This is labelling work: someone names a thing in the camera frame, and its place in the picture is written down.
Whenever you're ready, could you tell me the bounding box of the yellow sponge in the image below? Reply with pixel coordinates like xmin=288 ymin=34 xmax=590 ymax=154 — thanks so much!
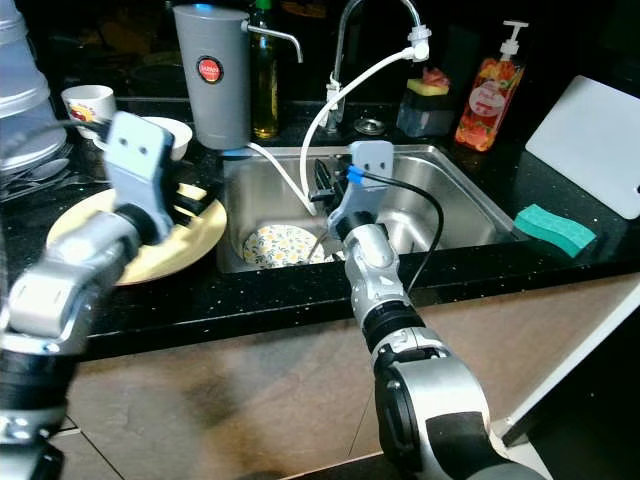
xmin=406 ymin=78 xmax=451 ymax=98

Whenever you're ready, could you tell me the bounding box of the white printed mug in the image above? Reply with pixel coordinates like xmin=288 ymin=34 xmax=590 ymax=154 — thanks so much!
xmin=60 ymin=85 xmax=117 ymax=140

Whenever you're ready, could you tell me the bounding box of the dark sponge holder cup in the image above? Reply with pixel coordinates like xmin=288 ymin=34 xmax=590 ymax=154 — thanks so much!
xmin=395 ymin=88 xmax=453 ymax=139

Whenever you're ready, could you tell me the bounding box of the translucent plastic food container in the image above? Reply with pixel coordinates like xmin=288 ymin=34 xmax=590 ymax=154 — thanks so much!
xmin=0 ymin=0 xmax=67 ymax=173

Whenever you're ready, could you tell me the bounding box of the pink scrubber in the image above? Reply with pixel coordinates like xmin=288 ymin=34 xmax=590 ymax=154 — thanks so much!
xmin=420 ymin=66 xmax=451 ymax=89

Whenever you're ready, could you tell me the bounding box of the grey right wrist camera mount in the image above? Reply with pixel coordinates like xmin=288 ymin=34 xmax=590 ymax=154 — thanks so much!
xmin=327 ymin=140 xmax=397 ymax=229

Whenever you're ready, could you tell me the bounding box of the stainless steel sink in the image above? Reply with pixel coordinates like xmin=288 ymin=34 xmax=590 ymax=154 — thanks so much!
xmin=218 ymin=145 xmax=522 ymax=274

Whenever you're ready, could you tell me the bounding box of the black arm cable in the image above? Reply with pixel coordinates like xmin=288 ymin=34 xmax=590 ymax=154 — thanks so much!
xmin=358 ymin=168 xmax=448 ymax=296

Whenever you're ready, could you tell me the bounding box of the green sponge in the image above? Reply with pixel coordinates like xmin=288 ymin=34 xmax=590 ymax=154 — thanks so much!
xmin=512 ymin=204 xmax=599 ymax=260

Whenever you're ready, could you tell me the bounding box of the chrome faucet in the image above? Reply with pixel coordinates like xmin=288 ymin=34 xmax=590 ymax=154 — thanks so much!
xmin=323 ymin=0 xmax=433 ymax=106

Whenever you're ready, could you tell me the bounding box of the lemon print plate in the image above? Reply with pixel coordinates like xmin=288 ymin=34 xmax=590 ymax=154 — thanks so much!
xmin=242 ymin=224 xmax=327 ymax=269

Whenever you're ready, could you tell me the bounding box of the white bowl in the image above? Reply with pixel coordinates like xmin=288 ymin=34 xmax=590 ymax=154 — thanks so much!
xmin=92 ymin=116 xmax=194 ymax=163

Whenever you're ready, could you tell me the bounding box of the yellow dinner plate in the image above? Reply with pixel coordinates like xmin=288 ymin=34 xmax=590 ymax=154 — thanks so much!
xmin=45 ymin=183 xmax=229 ymax=287

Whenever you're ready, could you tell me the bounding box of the white cutting board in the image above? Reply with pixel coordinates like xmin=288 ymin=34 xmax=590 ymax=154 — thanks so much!
xmin=524 ymin=75 xmax=640 ymax=221

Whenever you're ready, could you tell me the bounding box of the round metal hole cover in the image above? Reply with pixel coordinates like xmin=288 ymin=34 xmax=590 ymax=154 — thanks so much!
xmin=354 ymin=117 xmax=389 ymax=137

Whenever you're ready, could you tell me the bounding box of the white hose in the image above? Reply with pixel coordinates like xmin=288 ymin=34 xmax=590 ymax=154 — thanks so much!
xmin=245 ymin=45 xmax=423 ymax=217

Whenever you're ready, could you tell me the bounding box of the orange soap dispenser bottle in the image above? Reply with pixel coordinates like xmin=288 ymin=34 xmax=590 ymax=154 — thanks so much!
xmin=453 ymin=20 xmax=531 ymax=154

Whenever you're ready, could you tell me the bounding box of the olive oil bottle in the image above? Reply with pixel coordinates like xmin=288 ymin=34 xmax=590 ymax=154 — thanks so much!
xmin=249 ymin=0 xmax=282 ymax=142

